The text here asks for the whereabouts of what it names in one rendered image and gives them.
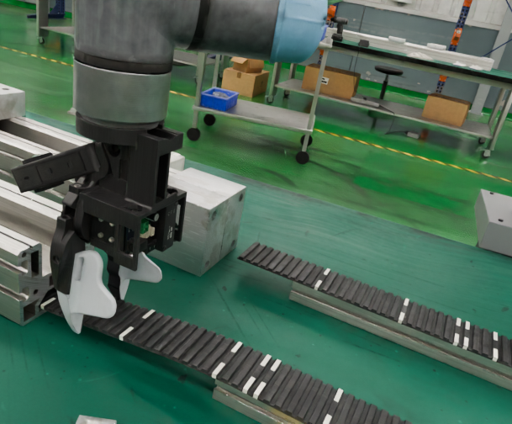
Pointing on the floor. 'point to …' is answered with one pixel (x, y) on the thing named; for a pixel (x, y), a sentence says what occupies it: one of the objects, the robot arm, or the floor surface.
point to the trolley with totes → (210, 103)
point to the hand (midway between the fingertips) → (94, 303)
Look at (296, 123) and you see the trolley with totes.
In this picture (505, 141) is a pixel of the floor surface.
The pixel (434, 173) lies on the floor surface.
